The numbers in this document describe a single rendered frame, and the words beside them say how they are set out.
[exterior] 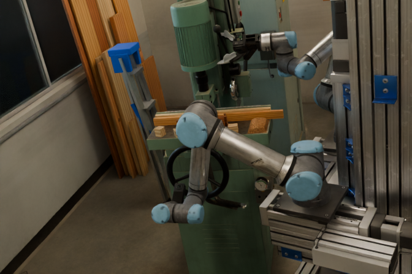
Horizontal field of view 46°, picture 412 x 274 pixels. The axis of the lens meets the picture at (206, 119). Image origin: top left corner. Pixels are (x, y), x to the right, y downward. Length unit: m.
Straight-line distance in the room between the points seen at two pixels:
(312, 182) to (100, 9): 2.71
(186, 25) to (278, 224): 0.95
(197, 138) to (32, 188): 1.97
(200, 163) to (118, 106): 1.97
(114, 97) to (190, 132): 2.17
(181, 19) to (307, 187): 0.98
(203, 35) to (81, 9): 1.65
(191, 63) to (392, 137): 0.96
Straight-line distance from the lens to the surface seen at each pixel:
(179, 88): 5.10
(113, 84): 3.74
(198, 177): 1.94
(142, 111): 3.25
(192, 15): 2.22
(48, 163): 3.58
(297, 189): 1.69
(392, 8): 1.70
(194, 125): 1.64
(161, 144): 2.41
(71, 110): 3.80
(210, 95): 2.38
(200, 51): 2.27
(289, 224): 1.98
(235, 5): 2.54
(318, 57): 2.07
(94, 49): 3.80
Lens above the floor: 1.89
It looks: 23 degrees down
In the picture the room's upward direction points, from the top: 10 degrees counter-clockwise
